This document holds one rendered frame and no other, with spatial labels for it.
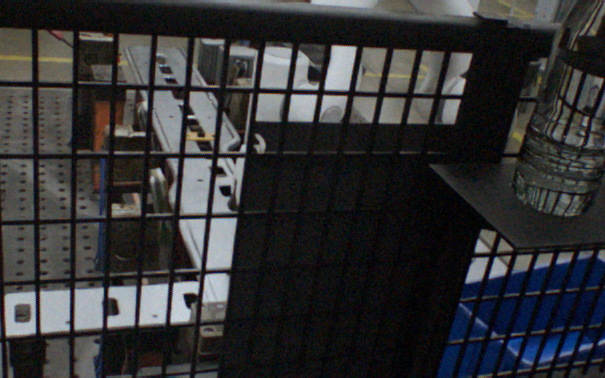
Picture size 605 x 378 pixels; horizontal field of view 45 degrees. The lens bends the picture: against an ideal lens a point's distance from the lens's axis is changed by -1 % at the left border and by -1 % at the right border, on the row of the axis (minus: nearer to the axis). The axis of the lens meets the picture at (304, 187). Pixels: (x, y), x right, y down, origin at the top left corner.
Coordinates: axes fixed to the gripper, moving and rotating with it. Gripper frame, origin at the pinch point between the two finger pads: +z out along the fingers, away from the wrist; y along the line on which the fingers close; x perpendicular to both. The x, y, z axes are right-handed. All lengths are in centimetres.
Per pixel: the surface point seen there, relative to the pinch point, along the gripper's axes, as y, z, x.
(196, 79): -7, 3, -87
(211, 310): 14.4, -3.1, 26.0
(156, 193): 17.3, -5.3, -3.8
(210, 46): -14, -2, -102
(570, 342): -38, 0, 37
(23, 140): 38, 33, -112
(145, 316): 21.9, 2.9, 18.4
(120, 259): 22.8, 6.8, -2.9
